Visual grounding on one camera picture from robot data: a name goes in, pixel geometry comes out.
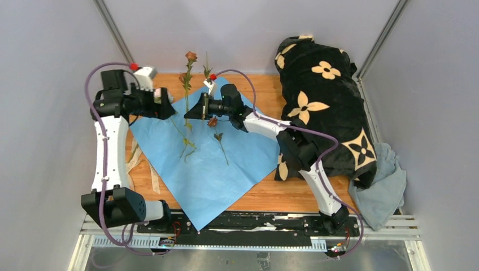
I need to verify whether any blue wrapping paper sheet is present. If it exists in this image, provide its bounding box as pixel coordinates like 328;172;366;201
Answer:
131;87;280;230

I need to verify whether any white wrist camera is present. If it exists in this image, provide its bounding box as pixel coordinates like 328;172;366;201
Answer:
133;66;157;92
203;78;217;98

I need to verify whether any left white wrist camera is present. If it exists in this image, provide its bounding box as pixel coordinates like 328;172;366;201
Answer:
133;66;157;92

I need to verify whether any single brown fake rose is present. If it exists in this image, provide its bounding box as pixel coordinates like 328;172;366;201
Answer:
207;117;229;165

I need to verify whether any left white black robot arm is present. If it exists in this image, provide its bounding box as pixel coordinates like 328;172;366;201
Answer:
81;66;176;233

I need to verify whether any aluminium corner post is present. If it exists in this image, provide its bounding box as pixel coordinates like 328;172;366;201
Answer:
356;0;410;80
93;0;136;71

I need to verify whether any right aluminium corner post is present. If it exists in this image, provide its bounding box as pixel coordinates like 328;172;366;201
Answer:
356;0;410;80

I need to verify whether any black floral plush blanket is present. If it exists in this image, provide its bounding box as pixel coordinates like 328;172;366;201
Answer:
275;36;377;189

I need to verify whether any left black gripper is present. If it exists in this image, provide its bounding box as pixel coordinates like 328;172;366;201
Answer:
125;84;175;120

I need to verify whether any cream printed ribbon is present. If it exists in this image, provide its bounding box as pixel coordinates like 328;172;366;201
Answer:
126;139;160;195

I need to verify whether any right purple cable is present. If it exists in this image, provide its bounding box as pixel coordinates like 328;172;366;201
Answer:
209;68;365;260

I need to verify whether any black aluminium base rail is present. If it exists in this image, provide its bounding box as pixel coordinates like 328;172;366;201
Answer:
76;207;422;259

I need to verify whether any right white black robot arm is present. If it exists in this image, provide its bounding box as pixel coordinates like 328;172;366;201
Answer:
184;84;349;236

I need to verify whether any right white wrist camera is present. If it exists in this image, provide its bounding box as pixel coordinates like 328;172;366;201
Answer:
203;78;217;98

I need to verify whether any grey blue cloth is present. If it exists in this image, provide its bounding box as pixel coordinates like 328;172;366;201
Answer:
348;143;407;231

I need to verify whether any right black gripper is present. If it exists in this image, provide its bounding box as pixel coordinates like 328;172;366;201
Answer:
184;93;233;121

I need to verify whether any fake flower bunch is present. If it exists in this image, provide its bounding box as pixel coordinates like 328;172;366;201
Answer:
171;51;212;162

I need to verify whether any left aluminium corner post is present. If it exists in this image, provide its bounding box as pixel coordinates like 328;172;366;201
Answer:
93;0;136;71

